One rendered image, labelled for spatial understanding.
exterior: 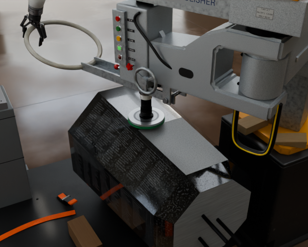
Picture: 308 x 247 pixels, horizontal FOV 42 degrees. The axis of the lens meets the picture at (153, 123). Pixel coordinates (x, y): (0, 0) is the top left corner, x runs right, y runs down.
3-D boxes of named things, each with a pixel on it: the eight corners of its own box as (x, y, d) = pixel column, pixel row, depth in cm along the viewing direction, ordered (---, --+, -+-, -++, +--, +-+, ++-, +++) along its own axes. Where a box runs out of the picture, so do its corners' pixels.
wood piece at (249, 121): (255, 118, 254) (256, 112, 251) (268, 125, 247) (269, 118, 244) (233, 128, 244) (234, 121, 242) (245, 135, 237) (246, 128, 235)
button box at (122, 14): (129, 64, 210) (127, 10, 195) (126, 65, 208) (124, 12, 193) (118, 61, 214) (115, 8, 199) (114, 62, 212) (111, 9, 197)
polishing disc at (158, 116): (144, 105, 247) (144, 103, 246) (171, 115, 236) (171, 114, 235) (120, 118, 233) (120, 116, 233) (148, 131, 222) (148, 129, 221)
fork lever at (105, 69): (190, 93, 219) (190, 85, 216) (170, 107, 206) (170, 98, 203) (99, 61, 254) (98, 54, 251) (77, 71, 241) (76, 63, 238)
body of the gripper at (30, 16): (25, 11, 245) (24, 24, 251) (37, 17, 244) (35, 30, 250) (33, 7, 250) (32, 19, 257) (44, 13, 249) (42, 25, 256)
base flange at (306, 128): (288, 101, 282) (290, 95, 279) (344, 135, 245) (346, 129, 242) (232, 117, 263) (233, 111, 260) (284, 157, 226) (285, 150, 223)
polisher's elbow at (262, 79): (248, 78, 192) (253, 39, 181) (287, 88, 183) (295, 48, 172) (230, 93, 178) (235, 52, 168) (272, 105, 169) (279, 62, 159)
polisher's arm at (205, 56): (282, 123, 192) (302, 24, 166) (262, 145, 176) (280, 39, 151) (160, 83, 230) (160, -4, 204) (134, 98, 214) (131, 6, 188)
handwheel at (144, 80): (167, 92, 206) (167, 65, 198) (155, 99, 199) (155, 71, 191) (144, 84, 214) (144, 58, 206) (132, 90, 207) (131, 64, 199)
